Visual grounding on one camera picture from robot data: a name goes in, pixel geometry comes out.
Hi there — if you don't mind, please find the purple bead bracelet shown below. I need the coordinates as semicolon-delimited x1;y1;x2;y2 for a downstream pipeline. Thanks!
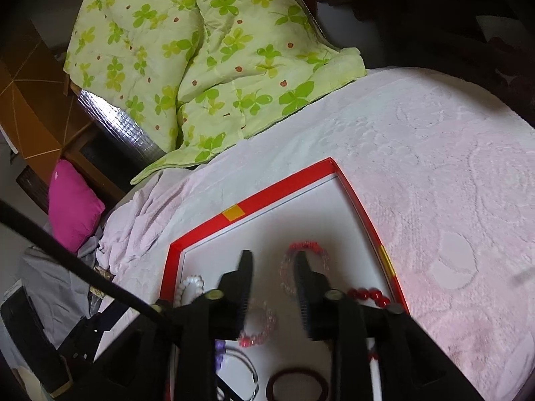
213;339;229;372

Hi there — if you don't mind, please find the pink crystal bead bracelet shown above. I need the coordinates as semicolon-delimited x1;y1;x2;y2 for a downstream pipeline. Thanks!
237;298;278;349

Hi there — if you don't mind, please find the silver metal bangle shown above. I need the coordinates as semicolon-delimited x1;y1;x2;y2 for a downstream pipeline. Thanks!
217;347;259;400

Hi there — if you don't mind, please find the white bead bracelet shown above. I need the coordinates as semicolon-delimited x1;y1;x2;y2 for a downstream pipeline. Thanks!
173;273;206;308

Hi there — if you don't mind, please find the pink red bead bracelet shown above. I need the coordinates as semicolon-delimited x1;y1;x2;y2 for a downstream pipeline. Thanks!
278;239;331;297

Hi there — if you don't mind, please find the dark maroon hair band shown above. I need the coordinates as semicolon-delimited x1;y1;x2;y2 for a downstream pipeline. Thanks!
265;367;329;401

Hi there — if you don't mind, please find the grey bed sheet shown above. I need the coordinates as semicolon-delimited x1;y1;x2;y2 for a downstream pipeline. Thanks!
19;245;102;348

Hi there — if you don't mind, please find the red shallow box tray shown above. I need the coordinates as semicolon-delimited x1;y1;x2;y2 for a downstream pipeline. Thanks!
159;158;405;400

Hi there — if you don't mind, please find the magenta pillow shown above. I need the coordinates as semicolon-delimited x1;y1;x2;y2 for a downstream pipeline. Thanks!
48;159;105;254

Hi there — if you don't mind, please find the pale pink towel blanket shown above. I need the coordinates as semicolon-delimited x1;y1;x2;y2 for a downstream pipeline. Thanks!
100;67;534;400

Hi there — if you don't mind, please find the silver foil insulation panel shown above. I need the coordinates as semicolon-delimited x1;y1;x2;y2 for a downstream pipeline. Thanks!
78;90;164;168

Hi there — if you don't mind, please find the brown wooden wardrobe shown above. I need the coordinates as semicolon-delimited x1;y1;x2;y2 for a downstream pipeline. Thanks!
1;19;125;204

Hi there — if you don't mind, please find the green clover quilt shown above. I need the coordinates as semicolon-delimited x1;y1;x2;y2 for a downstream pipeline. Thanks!
65;0;366;176

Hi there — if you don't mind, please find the black cable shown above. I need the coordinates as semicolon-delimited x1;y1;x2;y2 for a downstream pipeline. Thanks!
0;198;169;327

